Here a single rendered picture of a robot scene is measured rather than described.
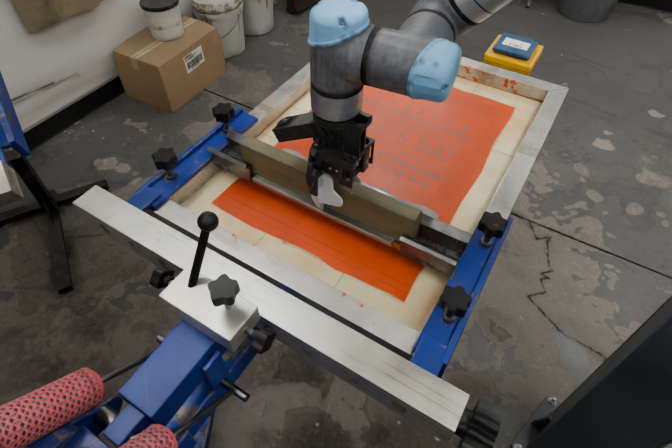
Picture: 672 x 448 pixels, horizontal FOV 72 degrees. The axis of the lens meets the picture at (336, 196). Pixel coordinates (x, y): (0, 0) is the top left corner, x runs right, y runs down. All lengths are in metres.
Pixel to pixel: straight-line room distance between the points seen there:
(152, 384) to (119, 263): 1.53
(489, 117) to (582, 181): 1.47
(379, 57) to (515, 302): 1.53
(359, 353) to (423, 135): 0.57
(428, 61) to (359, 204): 0.30
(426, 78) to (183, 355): 0.46
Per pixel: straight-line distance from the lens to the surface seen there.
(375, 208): 0.77
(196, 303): 0.65
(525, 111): 1.19
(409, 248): 0.78
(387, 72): 0.59
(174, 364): 0.66
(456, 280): 0.76
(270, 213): 0.89
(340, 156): 0.71
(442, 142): 1.05
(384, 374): 0.63
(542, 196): 2.41
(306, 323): 0.66
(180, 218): 0.87
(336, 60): 0.61
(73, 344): 2.03
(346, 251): 0.82
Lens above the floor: 1.62
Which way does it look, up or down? 47 degrees down
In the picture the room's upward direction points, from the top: straight up
